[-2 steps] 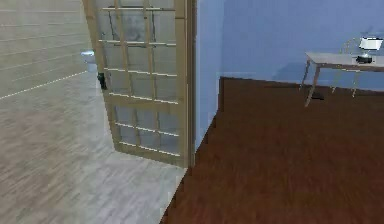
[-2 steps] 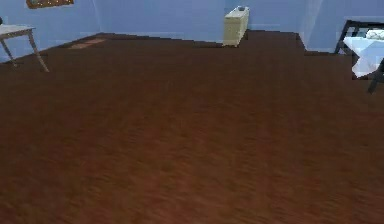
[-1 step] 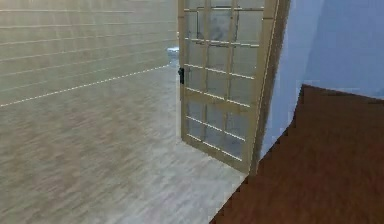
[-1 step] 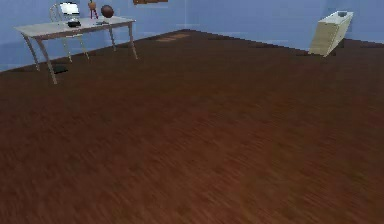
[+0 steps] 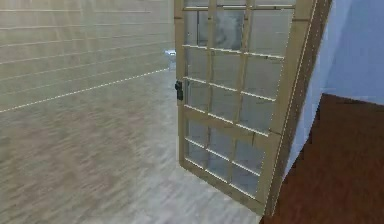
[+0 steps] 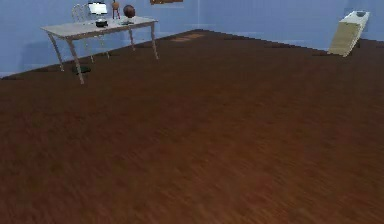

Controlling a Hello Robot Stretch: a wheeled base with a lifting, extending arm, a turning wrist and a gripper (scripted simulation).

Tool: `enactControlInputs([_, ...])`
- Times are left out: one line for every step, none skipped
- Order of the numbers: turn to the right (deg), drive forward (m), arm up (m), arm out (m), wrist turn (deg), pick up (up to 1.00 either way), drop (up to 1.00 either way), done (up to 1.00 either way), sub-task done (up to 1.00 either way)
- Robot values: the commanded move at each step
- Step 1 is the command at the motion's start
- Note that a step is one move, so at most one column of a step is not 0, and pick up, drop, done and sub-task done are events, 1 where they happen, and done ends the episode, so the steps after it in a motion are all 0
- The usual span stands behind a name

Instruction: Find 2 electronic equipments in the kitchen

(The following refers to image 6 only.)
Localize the white wire chair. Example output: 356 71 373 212
71 3 111 64

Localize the dark green floor object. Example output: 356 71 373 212
71 65 92 75

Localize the grey table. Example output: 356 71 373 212
40 15 160 85

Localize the brown basketball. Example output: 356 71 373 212
122 4 137 19

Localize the brown framed picture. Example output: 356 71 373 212
149 0 184 6

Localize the white desk lamp black base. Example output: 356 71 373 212
87 1 109 28

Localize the beige cabinet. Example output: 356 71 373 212
327 10 371 58

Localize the brown statuette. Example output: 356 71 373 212
111 0 121 20

